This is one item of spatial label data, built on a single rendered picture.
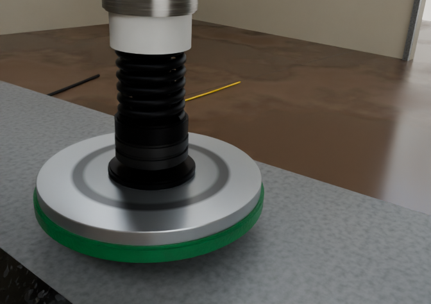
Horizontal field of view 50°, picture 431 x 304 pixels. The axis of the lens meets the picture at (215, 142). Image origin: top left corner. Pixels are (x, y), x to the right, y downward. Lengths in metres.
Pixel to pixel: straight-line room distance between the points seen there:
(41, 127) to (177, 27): 0.39
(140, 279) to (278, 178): 0.24
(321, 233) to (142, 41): 0.25
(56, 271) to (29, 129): 0.34
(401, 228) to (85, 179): 0.32
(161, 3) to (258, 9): 6.21
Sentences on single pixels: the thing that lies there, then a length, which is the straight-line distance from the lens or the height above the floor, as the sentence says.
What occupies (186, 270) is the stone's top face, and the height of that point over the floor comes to 0.82.
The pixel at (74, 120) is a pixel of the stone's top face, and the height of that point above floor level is 0.82.
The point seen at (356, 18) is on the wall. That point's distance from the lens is 5.82.
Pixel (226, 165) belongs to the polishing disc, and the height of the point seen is 0.88.
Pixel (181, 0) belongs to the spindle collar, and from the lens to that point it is 0.38.
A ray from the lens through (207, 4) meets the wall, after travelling 7.18.
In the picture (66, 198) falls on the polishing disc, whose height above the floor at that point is 0.88.
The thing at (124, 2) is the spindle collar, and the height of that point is 1.04.
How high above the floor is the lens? 1.08
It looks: 23 degrees down
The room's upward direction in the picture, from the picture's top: 3 degrees clockwise
